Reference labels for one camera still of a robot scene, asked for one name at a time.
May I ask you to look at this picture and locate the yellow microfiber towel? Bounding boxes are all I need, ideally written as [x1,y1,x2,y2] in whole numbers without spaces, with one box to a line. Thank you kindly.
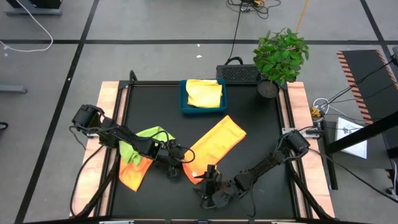
[185,78,223,109]

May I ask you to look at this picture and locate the white coiled cable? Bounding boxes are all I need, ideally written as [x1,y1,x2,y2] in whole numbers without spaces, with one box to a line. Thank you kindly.
[312,97,330,108]

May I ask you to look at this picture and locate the grey desk foot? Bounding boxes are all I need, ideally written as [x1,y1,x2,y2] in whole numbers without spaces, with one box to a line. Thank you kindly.
[4,0,63,17]

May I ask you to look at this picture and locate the green microfiber towel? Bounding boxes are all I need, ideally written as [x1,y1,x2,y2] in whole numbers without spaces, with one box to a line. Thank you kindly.
[119,126,175,166]

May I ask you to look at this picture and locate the black plant pot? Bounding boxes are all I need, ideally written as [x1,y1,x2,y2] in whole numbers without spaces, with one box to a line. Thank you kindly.
[256,79,280,99]

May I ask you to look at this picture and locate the orange microfiber towel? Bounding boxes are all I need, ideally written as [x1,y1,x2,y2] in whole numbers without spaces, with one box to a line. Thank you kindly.
[182,114,248,185]
[118,152,154,192]

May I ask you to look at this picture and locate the tangled black cable bundle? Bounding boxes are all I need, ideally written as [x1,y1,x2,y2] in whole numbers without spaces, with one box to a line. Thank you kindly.
[226,0,282,19]

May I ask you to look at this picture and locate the hazard-striped black platform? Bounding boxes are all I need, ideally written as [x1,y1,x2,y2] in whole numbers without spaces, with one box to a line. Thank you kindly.
[336,49,398,125]

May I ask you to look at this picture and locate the green leafy plant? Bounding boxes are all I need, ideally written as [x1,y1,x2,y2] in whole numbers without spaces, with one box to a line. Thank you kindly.
[252,27,310,87]

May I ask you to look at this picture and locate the black vertical stand leg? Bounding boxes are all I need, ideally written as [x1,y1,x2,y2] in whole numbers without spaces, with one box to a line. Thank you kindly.
[322,136,339,190]

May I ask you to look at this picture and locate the white paper sheet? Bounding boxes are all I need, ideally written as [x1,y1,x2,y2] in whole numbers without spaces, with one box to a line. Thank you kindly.
[334,116,368,159]

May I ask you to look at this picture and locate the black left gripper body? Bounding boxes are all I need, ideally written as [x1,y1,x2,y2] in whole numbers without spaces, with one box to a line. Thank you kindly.
[161,146,187,166]

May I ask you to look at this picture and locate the light wooden side board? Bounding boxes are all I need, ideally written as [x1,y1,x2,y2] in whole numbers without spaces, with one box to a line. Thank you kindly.
[277,81,336,218]
[70,81,128,218]

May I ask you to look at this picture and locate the grey floor bar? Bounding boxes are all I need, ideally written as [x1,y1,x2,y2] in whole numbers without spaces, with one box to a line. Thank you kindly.
[0,85,28,95]

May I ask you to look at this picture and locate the orange extension cable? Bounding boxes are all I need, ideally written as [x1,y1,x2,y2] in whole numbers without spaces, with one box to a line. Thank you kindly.
[294,0,310,34]

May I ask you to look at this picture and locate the black perforated box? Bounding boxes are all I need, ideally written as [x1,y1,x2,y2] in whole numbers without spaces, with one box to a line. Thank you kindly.
[215,64,262,83]

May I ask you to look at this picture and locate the black aluminium table frame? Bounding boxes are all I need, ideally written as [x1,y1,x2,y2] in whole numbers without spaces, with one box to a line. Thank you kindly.
[93,70,315,224]

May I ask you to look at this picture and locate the white floor cable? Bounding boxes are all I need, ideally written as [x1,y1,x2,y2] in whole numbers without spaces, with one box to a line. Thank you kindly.
[0,0,53,53]

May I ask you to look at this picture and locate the thin black floor cable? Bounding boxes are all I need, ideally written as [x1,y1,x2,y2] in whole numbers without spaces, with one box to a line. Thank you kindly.
[303,146,398,205]

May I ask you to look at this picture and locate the black diagonal beam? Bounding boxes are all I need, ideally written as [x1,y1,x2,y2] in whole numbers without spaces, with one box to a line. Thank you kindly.
[325,111,398,155]

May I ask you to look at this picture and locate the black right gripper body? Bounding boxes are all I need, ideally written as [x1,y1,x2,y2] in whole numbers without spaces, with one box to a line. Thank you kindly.
[206,179,237,202]

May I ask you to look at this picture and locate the black power cable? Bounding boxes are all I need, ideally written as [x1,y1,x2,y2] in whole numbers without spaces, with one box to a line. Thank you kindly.
[224,0,245,66]

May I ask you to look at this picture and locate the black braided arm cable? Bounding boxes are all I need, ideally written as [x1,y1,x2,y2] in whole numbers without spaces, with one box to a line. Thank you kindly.
[68,144,105,218]

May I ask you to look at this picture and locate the blue plastic bin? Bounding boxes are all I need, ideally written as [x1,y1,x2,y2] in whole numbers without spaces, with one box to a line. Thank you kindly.
[178,79,228,114]

